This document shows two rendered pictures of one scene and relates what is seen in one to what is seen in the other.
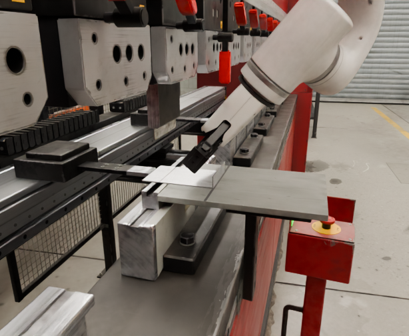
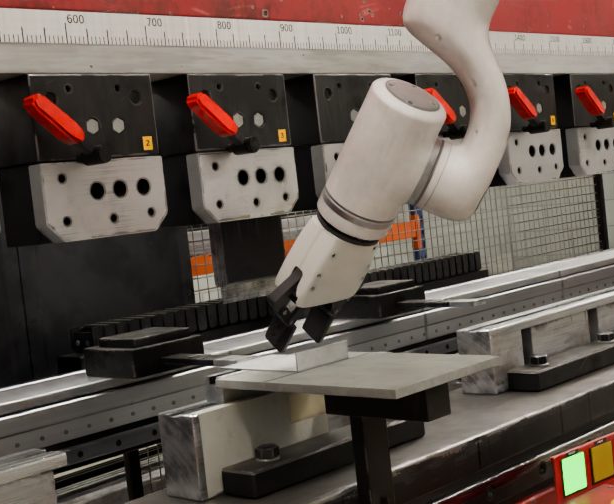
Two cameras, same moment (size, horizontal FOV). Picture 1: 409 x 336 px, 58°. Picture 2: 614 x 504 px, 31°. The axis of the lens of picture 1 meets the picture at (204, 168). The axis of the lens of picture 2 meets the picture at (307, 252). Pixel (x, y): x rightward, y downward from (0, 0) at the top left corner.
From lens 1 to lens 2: 0.79 m
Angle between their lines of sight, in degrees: 32
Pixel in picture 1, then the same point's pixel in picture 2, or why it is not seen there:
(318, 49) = (385, 158)
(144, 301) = not seen: outside the picture
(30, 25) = not seen: outside the picture
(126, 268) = (171, 483)
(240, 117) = (312, 260)
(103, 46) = (75, 184)
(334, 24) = (393, 123)
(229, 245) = (348, 476)
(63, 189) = (151, 399)
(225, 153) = not seen: hidden behind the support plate
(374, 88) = not seen: outside the picture
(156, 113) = (221, 265)
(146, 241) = (187, 438)
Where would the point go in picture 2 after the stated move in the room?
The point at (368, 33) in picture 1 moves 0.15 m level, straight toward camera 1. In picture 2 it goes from (483, 124) to (375, 131)
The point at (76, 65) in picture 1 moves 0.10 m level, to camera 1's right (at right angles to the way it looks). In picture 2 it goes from (41, 203) to (124, 193)
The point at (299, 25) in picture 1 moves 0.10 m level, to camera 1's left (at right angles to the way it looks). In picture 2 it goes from (357, 129) to (273, 141)
